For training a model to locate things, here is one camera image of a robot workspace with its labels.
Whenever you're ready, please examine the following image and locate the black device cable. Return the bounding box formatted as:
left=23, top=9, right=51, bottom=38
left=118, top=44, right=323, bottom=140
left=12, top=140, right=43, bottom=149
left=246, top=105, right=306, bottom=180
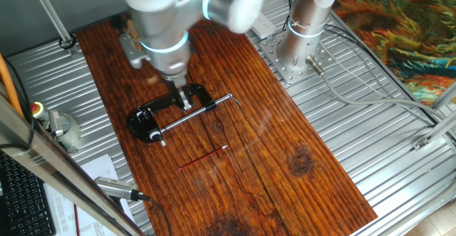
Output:
left=142, top=193, right=172, bottom=236

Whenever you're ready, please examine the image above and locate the thin white cable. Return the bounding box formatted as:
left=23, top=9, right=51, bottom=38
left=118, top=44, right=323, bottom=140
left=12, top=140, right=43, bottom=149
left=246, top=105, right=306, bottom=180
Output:
left=320, top=39, right=432, bottom=125

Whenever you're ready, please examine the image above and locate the printed paper sheet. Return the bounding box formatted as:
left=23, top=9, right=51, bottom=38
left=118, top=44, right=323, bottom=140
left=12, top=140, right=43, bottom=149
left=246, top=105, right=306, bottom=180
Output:
left=44, top=153, right=136, bottom=236

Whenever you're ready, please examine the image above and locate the aluminium profile strut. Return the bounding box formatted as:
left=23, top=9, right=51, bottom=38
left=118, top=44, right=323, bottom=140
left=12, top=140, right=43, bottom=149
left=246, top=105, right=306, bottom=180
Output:
left=411, top=82, right=456, bottom=151

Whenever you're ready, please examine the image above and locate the silver handheld device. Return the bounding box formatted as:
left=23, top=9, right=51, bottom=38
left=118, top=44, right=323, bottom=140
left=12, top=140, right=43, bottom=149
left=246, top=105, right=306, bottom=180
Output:
left=94, top=177, right=150, bottom=202

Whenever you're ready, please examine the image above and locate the red emergency stop button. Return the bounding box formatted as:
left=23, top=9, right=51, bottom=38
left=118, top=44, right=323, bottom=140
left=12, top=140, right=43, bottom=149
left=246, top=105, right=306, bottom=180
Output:
left=30, top=102, right=49, bottom=123

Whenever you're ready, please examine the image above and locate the aluminium frame post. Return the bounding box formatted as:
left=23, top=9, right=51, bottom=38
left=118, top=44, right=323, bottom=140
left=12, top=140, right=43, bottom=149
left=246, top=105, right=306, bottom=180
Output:
left=26, top=0, right=81, bottom=57

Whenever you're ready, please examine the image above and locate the black C-clamp with steel screw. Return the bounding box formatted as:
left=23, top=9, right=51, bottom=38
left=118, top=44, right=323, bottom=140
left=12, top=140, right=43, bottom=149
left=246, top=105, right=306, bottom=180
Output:
left=127, top=83, right=242, bottom=144

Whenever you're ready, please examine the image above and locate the red pencil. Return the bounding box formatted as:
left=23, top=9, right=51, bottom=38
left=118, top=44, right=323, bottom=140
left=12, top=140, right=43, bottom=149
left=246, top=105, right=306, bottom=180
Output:
left=177, top=145, right=228, bottom=172

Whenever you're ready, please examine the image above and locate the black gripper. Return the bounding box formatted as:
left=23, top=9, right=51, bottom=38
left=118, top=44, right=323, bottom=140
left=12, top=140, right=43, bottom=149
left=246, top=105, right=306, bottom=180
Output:
left=169, top=75, right=195, bottom=111

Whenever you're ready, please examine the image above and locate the white power strip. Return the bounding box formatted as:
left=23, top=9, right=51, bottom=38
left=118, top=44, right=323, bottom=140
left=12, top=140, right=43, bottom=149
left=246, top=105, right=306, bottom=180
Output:
left=251, top=13, right=276, bottom=40

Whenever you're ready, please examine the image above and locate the aluminium frame bar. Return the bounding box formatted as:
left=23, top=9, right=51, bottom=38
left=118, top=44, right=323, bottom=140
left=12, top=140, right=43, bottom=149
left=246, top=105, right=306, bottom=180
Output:
left=0, top=86, right=145, bottom=236

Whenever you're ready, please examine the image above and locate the black keyboard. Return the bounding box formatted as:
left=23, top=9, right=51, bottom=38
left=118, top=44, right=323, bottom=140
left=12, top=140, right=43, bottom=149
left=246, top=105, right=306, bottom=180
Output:
left=0, top=152, right=57, bottom=236

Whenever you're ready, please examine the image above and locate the colourful painted cloth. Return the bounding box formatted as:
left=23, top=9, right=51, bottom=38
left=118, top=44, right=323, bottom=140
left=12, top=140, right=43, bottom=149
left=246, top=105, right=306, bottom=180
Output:
left=333, top=0, right=456, bottom=105

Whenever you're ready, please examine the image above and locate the clear tape roll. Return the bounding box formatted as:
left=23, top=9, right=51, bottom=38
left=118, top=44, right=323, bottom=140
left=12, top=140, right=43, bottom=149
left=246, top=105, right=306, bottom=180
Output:
left=49, top=113, right=83, bottom=153

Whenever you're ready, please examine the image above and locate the orange tube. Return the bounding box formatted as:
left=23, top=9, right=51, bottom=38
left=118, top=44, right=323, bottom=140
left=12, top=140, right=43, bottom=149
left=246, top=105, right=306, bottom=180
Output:
left=0, top=53, right=24, bottom=119

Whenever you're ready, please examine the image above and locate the black cable ring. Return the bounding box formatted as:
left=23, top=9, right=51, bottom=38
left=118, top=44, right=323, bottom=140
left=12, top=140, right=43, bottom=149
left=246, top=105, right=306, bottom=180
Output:
left=58, top=34, right=78, bottom=50

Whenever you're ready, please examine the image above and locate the thick grey cable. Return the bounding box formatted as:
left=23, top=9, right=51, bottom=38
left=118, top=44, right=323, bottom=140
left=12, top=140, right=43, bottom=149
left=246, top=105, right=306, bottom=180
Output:
left=305, top=55, right=456, bottom=137

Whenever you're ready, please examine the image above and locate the brown wooden board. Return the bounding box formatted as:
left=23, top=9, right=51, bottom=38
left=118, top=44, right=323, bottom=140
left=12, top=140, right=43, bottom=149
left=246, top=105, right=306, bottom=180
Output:
left=75, top=14, right=378, bottom=236

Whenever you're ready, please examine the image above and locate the red pen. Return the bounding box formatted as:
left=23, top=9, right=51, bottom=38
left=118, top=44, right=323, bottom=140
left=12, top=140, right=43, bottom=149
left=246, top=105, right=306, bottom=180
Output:
left=73, top=203, right=81, bottom=236

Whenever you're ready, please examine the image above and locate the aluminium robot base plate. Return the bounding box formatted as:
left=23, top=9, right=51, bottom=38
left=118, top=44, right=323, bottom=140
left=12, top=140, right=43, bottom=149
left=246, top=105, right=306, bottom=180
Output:
left=259, top=31, right=336, bottom=84

